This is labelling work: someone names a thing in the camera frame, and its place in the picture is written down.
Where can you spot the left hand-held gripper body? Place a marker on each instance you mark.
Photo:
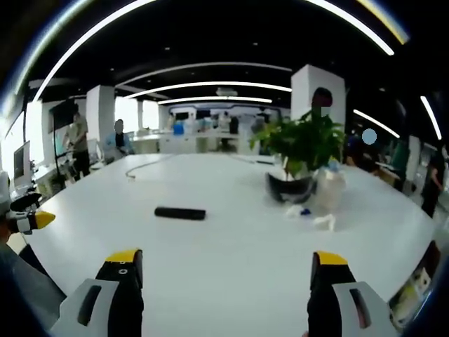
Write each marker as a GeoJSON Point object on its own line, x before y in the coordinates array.
{"type": "Point", "coordinates": [3, 191]}

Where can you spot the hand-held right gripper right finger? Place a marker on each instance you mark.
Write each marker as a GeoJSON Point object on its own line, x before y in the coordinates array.
{"type": "Point", "coordinates": [326, 302]}

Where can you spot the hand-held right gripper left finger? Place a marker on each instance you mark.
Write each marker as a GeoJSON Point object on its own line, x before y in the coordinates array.
{"type": "Point", "coordinates": [119, 302]}

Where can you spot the black remote control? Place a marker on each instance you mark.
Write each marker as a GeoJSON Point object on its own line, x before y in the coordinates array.
{"type": "Point", "coordinates": [180, 213]}

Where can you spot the computer monitor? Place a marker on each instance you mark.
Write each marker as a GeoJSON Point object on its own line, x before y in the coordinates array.
{"type": "Point", "coordinates": [21, 163]}

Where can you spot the crumpled white tissue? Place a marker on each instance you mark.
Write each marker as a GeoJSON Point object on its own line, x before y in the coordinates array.
{"type": "Point", "coordinates": [324, 223]}

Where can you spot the blue bottle cap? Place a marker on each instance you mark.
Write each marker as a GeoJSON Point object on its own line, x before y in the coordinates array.
{"type": "Point", "coordinates": [305, 211]}

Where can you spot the clear plastic bottle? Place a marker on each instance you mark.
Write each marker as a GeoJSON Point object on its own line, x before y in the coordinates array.
{"type": "Point", "coordinates": [331, 187]}

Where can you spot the green potted plant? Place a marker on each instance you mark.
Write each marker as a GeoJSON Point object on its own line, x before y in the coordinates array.
{"type": "Point", "coordinates": [305, 144]}

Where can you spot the long ceiling light strip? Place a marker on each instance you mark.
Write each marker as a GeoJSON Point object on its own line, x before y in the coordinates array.
{"type": "Point", "coordinates": [80, 40]}
{"type": "Point", "coordinates": [354, 24]}
{"type": "Point", "coordinates": [208, 85]}

